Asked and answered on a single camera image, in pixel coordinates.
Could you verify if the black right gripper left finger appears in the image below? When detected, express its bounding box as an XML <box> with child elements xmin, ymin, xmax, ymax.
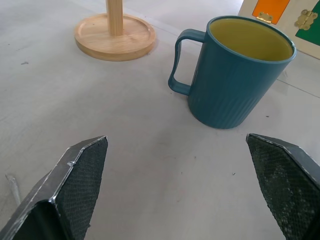
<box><xmin>0</xmin><ymin>135</ymin><xmax>109</xmax><ymax>240</ymax></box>

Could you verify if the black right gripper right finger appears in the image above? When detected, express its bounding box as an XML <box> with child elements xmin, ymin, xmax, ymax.
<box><xmin>245</xmin><ymin>133</ymin><xmax>320</xmax><ymax>240</ymax></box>

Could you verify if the teal plastic mug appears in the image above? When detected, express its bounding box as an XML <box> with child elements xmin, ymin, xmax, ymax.
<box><xmin>167</xmin><ymin>15</ymin><xmax>298</xmax><ymax>130</ymax></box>

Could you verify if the wooden mug stand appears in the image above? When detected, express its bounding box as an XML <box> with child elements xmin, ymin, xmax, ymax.
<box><xmin>73</xmin><ymin>0</ymin><xmax>157</xmax><ymax>62</ymax></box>

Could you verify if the wooden busy board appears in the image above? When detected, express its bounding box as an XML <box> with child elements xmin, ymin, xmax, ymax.
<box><xmin>237</xmin><ymin>0</ymin><xmax>320</xmax><ymax>60</ymax></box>

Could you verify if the green hinged panel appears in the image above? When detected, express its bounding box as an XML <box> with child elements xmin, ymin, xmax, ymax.
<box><xmin>295</xmin><ymin>11</ymin><xmax>320</xmax><ymax>47</ymax></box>

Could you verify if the brass hinge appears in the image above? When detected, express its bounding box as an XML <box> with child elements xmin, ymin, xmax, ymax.
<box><xmin>256</xmin><ymin>11</ymin><xmax>274</xmax><ymax>24</ymax></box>
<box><xmin>293</xmin><ymin>9</ymin><xmax>316</xmax><ymax>30</ymax></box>

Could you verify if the orange hinged panel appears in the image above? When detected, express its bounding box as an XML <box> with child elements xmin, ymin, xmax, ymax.
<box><xmin>252</xmin><ymin>0</ymin><xmax>291</xmax><ymax>25</ymax></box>

